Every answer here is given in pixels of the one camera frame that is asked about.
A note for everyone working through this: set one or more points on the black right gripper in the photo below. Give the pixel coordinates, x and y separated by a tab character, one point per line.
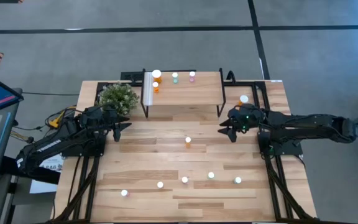
242	119

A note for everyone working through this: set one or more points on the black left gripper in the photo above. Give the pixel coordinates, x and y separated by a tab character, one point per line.
111	119

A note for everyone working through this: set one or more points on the large orange medicine bottle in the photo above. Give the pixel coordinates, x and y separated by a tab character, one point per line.
156	73
244	99

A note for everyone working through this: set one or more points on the green medicine bottle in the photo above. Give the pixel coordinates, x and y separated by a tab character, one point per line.
237	180
210	175
175	75

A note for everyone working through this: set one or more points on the pink medicine bottle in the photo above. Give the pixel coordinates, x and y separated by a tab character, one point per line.
184	179
124	193
192	74

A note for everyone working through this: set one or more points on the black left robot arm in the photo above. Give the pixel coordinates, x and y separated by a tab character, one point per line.
73	133

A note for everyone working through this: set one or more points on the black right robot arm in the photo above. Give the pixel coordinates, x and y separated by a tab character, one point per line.
306	123

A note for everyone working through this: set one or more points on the green potted plant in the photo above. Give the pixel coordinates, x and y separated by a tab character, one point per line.
118	96

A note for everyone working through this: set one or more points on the black power strip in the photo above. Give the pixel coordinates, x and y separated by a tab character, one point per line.
132	76

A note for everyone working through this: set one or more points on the white label sticker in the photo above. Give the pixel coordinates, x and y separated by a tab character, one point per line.
276	81

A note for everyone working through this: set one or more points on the black stand beam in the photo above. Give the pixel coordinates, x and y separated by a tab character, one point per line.
42	175

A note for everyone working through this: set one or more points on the white paper sheet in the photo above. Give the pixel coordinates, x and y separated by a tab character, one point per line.
43	186

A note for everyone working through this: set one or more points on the wooden shelf with black frame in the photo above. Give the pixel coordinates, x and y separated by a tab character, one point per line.
191	93

